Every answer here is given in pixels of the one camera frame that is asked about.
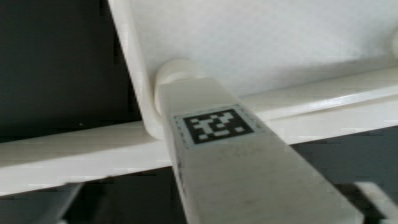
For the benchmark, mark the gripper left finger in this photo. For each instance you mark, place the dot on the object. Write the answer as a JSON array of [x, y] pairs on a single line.
[[51, 202]]

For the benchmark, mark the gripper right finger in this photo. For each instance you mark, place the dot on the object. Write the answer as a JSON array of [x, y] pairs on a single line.
[[372, 202]]

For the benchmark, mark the white leg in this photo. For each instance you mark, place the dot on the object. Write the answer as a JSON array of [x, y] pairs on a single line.
[[248, 182]]

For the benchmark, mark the white square desk top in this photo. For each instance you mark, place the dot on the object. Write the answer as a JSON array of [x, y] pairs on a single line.
[[301, 54]]

